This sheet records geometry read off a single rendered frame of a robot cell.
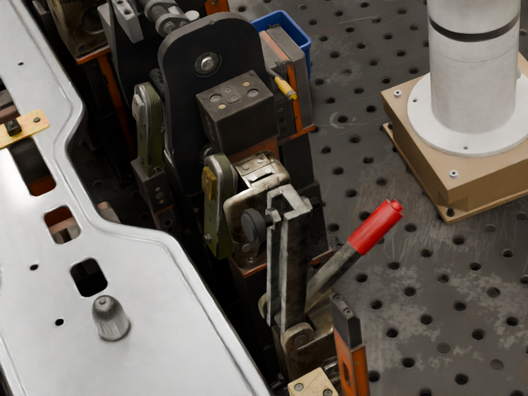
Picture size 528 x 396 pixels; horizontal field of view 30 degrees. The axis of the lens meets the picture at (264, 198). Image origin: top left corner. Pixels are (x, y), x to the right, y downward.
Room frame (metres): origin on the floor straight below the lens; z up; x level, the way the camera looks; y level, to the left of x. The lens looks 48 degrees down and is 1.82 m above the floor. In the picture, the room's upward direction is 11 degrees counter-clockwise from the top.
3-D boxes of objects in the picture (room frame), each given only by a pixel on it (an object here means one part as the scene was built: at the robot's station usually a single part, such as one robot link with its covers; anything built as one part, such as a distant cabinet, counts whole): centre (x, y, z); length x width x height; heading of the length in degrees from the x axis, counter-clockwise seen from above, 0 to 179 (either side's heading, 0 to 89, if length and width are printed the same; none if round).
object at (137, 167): (0.82, 0.13, 0.84); 0.04 x 0.03 x 0.29; 19
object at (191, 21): (0.89, 0.06, 0.94); 0.18 x 0.13 x 0.49; 19
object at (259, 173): (0.70, 0.01, 0.88); 0.11 x 0.09 x 0.37; 109
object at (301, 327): (0.50, 0.00, 1.06); 0.03 x 0.01 x 0.03; 109
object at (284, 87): (0.82, -0.04, 1.09); 0.10 x 0.01 x 0.01; 19
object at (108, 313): (0.59, 0.18, 1.02); 0.03 x 0.03 x 0.07
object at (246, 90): (0.77, 0.01, 0.91); 0.07 x 0.05 x 0.42; 109
